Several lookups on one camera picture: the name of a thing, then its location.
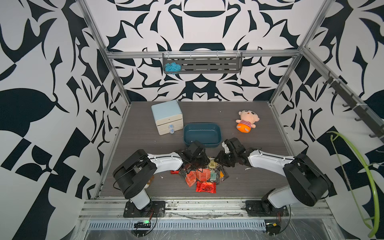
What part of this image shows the grey wall shelf rack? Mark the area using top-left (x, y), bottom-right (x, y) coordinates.
top-left (162, 51), bottom-right (243, 75)

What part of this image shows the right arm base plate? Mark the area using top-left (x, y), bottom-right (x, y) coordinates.
top-left (245, 200), bottom-right (290, 217)

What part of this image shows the teal plastic storage box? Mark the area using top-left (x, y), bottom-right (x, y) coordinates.
top-left (184, 123), bottom-right (222, 148)

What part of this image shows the brown white plush dog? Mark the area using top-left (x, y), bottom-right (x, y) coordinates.
top-left (144, 176), bottom-right (155, 189)

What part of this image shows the light blue drawer box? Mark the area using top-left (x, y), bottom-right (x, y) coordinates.
top-left (151, 100), bottom-right (184, 136)

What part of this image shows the red square tea bag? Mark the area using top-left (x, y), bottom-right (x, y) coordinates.
top-left (196, 169), bottom-right (211, 182)

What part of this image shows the pink baby plush doll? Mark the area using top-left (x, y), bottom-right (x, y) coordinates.
top-left (236, 110), bottom-right (260, 133)

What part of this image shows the cyan crumpled cloth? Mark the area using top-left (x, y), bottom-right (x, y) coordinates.
top-left (164, 62), bottom-right (182, 74)

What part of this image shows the orange label black tea bag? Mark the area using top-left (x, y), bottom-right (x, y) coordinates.
top-left (217, 166), bottom-right (229, 182)

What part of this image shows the black wall hook rail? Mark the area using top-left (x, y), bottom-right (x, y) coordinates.
top-left (323, 71), bottom-right (384, 142)

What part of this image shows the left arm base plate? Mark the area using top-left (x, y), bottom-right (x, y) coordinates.
top-left (123, 201), bottom-right (166, 218)

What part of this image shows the green hoop tube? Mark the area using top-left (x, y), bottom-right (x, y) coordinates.
top-left (319, 129), bottom-right (384, 240)

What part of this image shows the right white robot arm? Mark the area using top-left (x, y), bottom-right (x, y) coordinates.
top-left (215, 138), bottom-right (332, 211)

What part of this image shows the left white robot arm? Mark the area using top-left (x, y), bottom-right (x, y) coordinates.
top-left (113, 141), bottom-right (210, 212)

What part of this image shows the orange red tea bag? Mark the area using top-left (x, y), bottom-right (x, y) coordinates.
top-left (185, 171), bottom-right (197, 187)

